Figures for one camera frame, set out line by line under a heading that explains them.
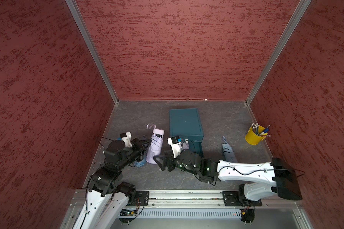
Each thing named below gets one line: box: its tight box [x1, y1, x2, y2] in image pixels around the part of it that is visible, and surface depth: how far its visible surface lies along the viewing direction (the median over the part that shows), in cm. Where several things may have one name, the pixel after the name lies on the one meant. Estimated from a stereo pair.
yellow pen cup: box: [245, 125, 266, 146], surface depth 92 cm
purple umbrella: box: [145, 123, 165, 165], surface depth 68 cm
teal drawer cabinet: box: [169, 107, 205, 158], surface depth 79 cm
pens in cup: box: [250, 122, 272, 137], surface depth 89 cm
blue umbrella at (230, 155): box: [222, 135, 238, 163], surface depth 90 cm
